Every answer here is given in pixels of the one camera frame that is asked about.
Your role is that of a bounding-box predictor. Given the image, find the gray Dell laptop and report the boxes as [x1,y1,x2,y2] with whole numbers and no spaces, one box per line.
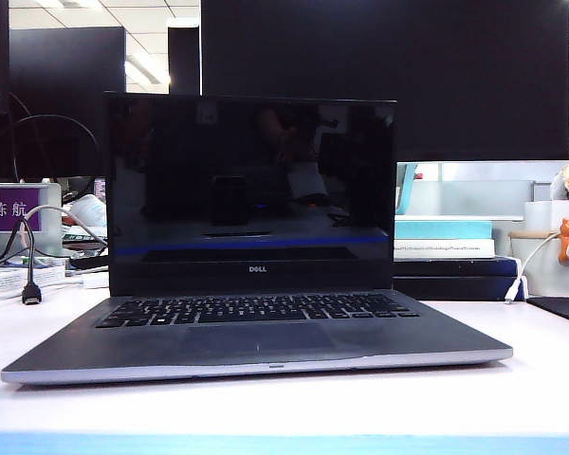
[0,91,514,386]

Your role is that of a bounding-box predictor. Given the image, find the light blue chair back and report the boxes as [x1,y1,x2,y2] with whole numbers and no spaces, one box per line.
[395,162,422,222]

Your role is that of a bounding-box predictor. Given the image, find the teal book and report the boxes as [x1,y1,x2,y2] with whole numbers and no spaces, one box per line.
[394,219,495,241]

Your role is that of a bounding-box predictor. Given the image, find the white book with printed spine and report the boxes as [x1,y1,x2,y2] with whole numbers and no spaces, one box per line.
[393,238,497,261]

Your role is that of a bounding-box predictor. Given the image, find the dark blue flat box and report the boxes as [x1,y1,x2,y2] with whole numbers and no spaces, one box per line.
[392,256,522,301]

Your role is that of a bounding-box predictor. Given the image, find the gray desk partition panel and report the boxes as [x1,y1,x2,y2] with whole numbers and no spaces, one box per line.
[397,179,537,222]

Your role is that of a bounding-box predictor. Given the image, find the white crumpled bag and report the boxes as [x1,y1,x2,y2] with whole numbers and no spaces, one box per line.
[64,192,109,229]

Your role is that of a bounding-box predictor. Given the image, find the large black computer monitor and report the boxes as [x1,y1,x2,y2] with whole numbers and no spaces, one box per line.
[200,0,569,163]

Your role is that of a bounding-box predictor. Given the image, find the white bin with brown rim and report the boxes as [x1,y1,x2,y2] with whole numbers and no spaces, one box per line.
[507,229,569,300]

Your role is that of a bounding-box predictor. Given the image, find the white storage box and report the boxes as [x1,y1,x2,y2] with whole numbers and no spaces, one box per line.
[523,199,569,234]

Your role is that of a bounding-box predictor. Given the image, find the black background monitor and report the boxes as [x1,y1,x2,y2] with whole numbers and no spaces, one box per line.
[0,26,127,182]

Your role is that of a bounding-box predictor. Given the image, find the purple name sign holder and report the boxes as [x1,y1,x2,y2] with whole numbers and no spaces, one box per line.
[0,181,64,260]

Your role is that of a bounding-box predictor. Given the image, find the black mouse pad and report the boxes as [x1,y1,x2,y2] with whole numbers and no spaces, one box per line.
[525,296,569,329]

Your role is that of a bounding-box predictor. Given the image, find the thin black looped cable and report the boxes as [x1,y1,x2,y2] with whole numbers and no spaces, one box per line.
[8,91,101,182]

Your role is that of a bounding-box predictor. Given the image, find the white cable with gray sheath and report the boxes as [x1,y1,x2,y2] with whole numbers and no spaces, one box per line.
[21,204,109,248]

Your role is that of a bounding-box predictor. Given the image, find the white USB charging cable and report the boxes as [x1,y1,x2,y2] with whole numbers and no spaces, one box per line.
[504,229,563,305]

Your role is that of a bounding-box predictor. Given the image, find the black HDMI cable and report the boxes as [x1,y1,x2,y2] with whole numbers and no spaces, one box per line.
[0,216,44,307]

